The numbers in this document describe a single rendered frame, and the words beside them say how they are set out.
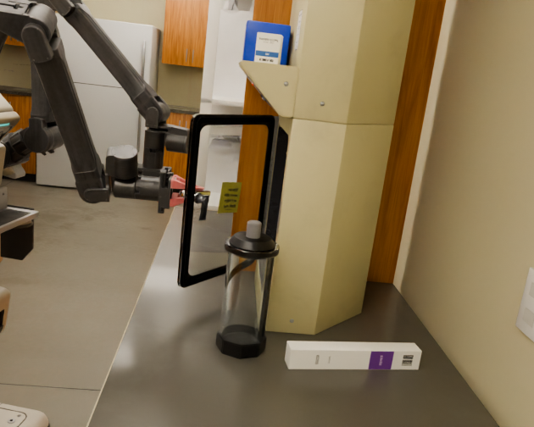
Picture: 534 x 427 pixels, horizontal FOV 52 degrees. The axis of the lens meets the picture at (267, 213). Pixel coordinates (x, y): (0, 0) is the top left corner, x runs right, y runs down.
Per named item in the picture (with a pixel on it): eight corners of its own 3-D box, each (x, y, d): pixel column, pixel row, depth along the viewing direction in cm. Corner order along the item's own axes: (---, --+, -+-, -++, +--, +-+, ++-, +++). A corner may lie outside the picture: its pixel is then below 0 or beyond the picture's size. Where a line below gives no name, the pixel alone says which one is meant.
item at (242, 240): (280, 252, 112) (284, 221, 110) (264, 265, 103) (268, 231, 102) (239, 243, 115) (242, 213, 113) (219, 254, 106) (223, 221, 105)
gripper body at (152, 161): (169, 177, 155) (170, 151, 153) (131, 173, 154) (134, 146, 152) (171, 173, 161) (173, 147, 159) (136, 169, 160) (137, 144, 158)
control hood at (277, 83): (279, 107, 142) (284, 66, 139) (292, 118, 110) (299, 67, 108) (234, 102, 141) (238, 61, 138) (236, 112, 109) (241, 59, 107)
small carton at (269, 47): (280, 65, 119) (283, 36, 118) (277, 64, 114) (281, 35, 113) (257, 62, 120) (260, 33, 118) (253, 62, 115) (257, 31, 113)
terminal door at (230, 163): (258, 262, 151) (275, 114, 141) (179, 290, 126) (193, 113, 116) (255, 261, 151) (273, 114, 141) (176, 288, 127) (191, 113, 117)
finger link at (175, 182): (203, 182, 128) (162, 179, 127) (200, 212, 130) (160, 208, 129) (204, 176, 134) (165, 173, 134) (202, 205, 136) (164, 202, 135)
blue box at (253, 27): (282, 66, 136) (286, 28, 134) (286, 66, 126) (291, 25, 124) (241, 61, 135) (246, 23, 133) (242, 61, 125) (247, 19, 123)
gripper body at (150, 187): (168, 171, 127) (135, 168, 126) (165, 213, 129) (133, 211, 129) (171, 166, 133) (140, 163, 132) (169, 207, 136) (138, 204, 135)
